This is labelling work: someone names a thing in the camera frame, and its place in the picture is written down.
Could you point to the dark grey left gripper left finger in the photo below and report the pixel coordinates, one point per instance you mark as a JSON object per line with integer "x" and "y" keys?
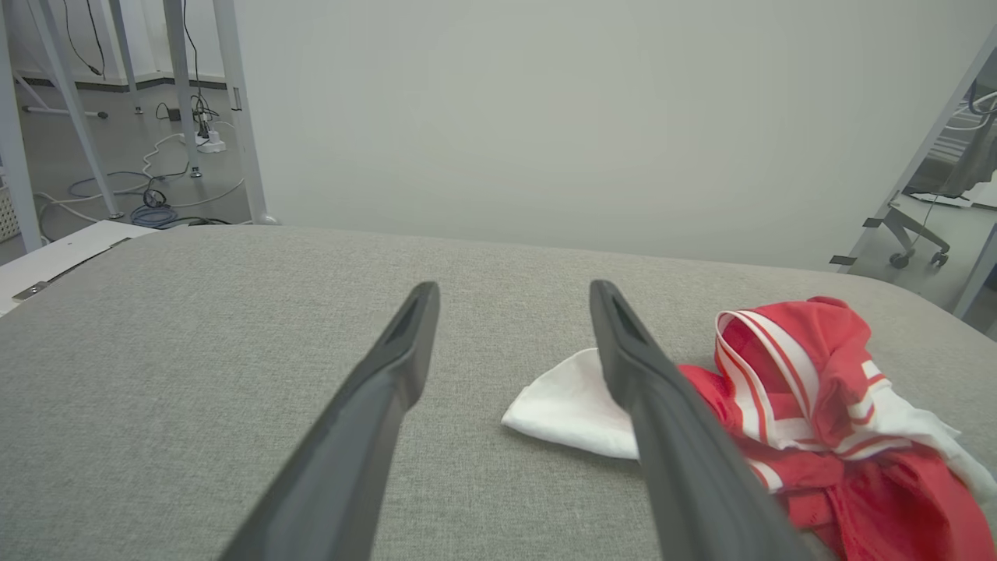
{"x": 343, "y": 460}

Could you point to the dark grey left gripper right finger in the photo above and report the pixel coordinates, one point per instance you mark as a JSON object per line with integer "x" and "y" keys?
{"x": 693, "y": 483}

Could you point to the red and white shirt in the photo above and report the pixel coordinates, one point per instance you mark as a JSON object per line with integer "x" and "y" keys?
{"x": 841, "y": 366}

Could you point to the grey office chair base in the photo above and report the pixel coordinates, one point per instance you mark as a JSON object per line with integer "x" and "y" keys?
{"x": 911, "y": 230}

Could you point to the white power strip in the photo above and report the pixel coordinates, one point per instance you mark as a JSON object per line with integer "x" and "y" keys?
{"x": 209, "y": 144}

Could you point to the white equipment box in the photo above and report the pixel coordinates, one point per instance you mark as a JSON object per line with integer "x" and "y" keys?
{"x": 70, "y": 249}

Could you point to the light grey partition panel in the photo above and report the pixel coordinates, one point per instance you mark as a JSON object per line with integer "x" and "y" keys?
{"x": 584, "y": 117}

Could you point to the grey table leg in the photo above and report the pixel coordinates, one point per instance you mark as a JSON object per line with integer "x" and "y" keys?
{"x": 78, "y": 117}
{"x": 183, "y": 86}
{"x": 126, "y": 54}
{"x": 17, "y": 156}

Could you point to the white metal partition post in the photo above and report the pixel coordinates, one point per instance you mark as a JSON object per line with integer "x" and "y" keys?
{"x": 237, "y": 101}

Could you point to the grey slanted frame post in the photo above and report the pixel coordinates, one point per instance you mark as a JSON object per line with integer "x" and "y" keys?
{"x": 927, "y": 148}

